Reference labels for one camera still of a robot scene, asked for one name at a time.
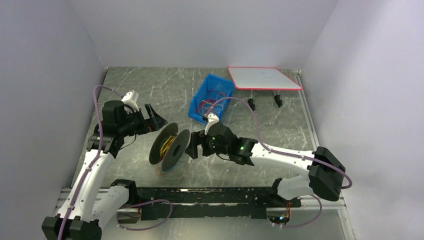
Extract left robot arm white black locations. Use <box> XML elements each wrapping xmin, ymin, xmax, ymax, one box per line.
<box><xmin>41</xmin><ymin>99</ymin><xmax>168</xmax><ymax>240</ymax></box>

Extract black board foot right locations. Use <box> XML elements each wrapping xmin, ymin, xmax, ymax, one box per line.
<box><xmin>274</xmin><ymin>94</ymin><xmax>283</xmax><ymax>108</ymax></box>

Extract blue plastic bin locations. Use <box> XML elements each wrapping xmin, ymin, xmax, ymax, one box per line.
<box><xmin>188</xmin><ymin>73</ymin><xmax>235</xmax><ymax>124</ymax></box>

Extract cable bundle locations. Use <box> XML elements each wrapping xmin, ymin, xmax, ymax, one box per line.
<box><xmin>154</xmin><ymin>134</ymin><xmax>181</xmax><ymax>176</ymax></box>

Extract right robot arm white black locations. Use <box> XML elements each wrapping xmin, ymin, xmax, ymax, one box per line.
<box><xmin>185</xmin><ymin>123</ymin><xmax>346</xmax><ymax>202</ymax></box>

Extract white board red rim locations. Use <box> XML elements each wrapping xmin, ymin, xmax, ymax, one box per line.
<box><xmin>227</xmin><ymin>66</ymin><xmax>302</xmax><ymax>91</ymax></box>

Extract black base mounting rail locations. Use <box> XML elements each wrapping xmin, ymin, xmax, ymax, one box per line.
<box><xmin>117</xmin><ymin>187</ymin><xmax>301</xmax><ymax>223</ymax></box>

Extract black board foot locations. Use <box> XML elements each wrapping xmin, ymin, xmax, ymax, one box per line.
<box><xmin>274</xmin><ymin>94</ymin><xmax>283</xmax><ymax>108</ymax></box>
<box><xmin>247</xmin><ymin>98</ymin><xmax>256</xmax><ymax>111</ymax></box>

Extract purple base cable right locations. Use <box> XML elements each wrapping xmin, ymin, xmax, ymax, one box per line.
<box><xmin>271</xmin><ymin>195</ymin><xmax>324</xmax><ymax>230</ymax></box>

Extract black board foot left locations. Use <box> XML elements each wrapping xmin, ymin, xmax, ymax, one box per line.
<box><xmin>247</xmin><ymin>98</ymin><xmax>256</xmax><ymax>111</ymax></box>

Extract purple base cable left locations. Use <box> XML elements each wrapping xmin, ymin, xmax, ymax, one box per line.
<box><xmin>115</xmin><ymin>199</ymin><xmax>174</xmax><ymax>232</ymax></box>

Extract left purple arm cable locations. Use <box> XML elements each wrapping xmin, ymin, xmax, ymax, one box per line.
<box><xmin>56</xmin><ymin>85</ymin><xmax>115</xmax><ymax>240</ymax></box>

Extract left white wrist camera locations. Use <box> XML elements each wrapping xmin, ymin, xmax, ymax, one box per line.
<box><xmin>121</xmin><ymin>90</ymin><xmax>139</xmax><ymax>112</ymax></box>

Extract red and yellow bin cables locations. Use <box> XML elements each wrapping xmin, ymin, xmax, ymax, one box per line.
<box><xmin>196</xmin><ymin>90</ymin><xmax>228</xmax><ymax>121</ymax></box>

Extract grey perforated cable spool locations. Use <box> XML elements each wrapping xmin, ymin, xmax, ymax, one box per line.
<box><xmin>148</xmin><ymin>122</ymin><xmax>191</xmax><ymax>172</ymax></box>

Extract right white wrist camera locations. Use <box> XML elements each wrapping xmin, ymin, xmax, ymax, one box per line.
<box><xmin>204</xmin><ymin>113</ymin><xmax>220</xmax><ymax>135</ymax></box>

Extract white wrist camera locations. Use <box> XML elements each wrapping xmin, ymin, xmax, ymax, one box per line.
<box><xmin>121</xmin><ymin>90</ymin><xmax>139</xmax><ymax>112</ymax></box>
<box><xmin>204</xmin><ymin>113</ymin><xmax>220</xmax><ymax>135</ymax></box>

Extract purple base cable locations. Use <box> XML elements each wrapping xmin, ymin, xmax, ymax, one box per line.
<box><xmin>115</xmin><ymin>199</ymin><xmax>174</xmax><ymax>232</ymax></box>
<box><xmin>271</xmin><ymin>195</ymin><xmax>324</xmax><ymax>230</ymax></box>

